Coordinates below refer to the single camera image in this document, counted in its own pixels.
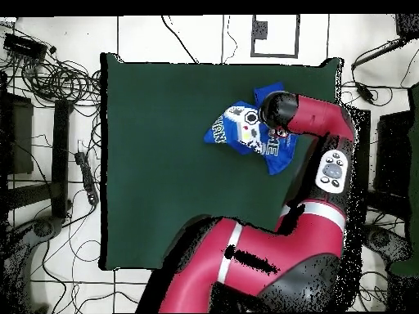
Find black power adapter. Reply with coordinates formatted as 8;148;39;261
354;81;375;103

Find grey square floor frame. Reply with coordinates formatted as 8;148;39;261
250;13;300;60

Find dark green table cloth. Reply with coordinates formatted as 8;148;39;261
99;52;344;275

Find coiled black cables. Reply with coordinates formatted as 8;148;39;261
19;58;102;107

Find black box device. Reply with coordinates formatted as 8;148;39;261
2;32;49;61

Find grey chair base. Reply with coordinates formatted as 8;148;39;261
32;215;64;238
366;225;412;262

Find black speckled box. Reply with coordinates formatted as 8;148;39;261
394;13;419;38

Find black flat panel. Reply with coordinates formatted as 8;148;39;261
373;110;414;198
0;92;34;176

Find black rod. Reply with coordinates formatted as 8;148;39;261
350;36;410;71

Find dark grey square patch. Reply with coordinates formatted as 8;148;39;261
252;20;269;41

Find black stand bar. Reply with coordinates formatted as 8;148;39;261
50;98;74;219

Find black power strip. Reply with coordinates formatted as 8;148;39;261
74;150;100;206

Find blue printed t-shirt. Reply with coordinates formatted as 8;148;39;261
203;81;299;177

